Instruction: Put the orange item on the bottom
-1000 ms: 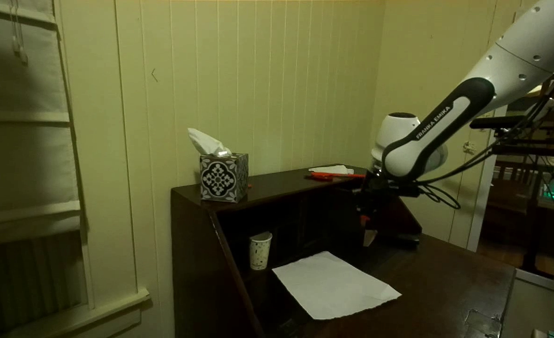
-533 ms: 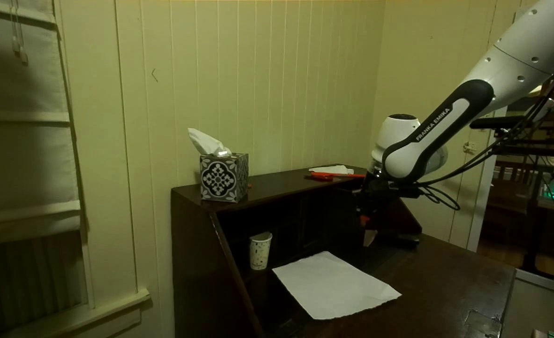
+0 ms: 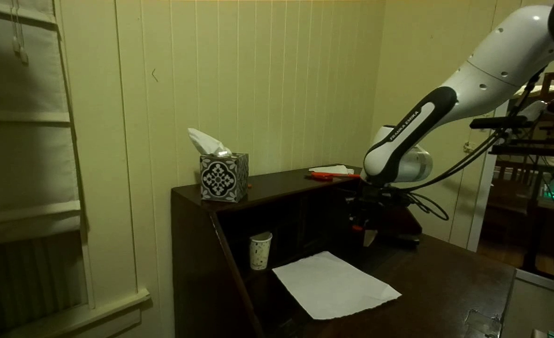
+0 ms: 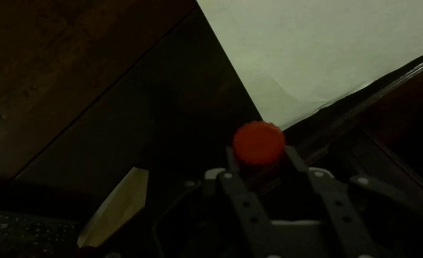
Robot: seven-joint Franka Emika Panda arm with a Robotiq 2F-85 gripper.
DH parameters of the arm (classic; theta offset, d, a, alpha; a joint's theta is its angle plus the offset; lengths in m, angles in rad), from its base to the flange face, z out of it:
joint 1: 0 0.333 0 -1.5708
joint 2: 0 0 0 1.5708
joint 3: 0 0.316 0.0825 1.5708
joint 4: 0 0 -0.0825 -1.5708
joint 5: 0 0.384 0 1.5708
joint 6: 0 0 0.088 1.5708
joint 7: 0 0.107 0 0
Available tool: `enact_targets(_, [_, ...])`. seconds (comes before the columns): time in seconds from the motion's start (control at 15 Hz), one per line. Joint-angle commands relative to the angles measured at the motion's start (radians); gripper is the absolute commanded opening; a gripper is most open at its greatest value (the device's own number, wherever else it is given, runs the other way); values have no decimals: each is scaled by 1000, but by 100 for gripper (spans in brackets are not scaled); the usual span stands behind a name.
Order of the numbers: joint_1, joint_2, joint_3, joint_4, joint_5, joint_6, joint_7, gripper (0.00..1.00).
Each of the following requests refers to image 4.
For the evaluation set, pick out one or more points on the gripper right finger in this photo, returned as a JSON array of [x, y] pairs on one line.
[[335, 200]]

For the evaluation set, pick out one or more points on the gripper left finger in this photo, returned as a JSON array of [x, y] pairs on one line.
[[240, 200]]

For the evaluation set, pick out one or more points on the orange ribbed round item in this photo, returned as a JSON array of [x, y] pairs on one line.
[[258, 142]]

